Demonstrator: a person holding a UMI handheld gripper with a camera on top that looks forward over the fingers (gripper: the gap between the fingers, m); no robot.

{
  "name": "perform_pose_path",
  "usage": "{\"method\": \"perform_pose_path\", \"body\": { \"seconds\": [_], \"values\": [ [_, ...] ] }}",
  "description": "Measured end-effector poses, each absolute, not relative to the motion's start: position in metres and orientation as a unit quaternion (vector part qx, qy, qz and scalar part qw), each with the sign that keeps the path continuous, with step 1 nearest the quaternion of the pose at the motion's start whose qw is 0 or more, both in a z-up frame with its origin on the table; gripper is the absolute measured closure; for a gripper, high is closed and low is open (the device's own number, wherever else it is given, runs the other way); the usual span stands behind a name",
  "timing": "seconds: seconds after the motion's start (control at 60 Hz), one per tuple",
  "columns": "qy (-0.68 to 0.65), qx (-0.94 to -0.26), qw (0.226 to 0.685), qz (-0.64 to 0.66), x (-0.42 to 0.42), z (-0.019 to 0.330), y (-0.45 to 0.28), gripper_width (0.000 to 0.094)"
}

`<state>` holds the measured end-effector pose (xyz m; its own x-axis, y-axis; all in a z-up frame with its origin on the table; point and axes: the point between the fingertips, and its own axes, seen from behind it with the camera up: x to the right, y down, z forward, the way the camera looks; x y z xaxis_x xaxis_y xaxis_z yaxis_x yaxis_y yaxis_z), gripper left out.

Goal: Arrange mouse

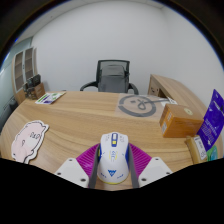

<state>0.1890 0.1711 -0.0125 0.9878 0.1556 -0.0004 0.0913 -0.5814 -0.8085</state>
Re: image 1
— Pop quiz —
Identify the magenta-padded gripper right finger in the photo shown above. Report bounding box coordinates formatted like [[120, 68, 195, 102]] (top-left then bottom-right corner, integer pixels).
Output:
[[127, 143, 173, 189]]

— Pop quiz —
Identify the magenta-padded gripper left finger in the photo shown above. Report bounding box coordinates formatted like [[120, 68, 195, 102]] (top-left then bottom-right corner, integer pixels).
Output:
[[54, 143, 102, 189]]

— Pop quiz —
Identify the white blue yellow computer mouse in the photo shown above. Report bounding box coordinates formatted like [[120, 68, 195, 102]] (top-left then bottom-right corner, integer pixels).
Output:
[[96, 131, 130, 185]]

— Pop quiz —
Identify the pink pig-shaped mouse pad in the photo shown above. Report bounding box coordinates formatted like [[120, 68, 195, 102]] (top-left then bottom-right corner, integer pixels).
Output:
[[10, 119, 50, 164]]

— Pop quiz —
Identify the brown cardboard box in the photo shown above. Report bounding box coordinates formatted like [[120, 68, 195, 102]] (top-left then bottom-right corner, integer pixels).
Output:
[[158, 103, 204, 139]]

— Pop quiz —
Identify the green white printed leaflet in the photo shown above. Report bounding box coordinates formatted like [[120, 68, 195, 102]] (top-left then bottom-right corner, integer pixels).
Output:
[[34, 91, 67, 106]]

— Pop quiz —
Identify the purple standing pouch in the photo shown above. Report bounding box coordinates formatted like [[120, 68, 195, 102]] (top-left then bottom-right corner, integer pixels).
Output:
[[196, 88, 224, 153]]

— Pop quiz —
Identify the dark brown printed box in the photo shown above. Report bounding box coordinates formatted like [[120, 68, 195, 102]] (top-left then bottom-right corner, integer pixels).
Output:
[[25, 82, 46, 100]]

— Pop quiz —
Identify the black electronic device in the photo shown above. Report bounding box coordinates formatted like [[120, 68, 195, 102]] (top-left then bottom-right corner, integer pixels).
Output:
[[25, 74, 42, 88]]

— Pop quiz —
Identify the black mesh office chair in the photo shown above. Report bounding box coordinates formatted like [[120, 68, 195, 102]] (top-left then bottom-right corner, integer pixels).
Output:
[[79, 59, 140, 95]]

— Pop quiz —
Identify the wooden shelf unit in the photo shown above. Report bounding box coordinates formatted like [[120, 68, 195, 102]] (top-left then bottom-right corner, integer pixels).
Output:
[[11, 46, 37, 94]]

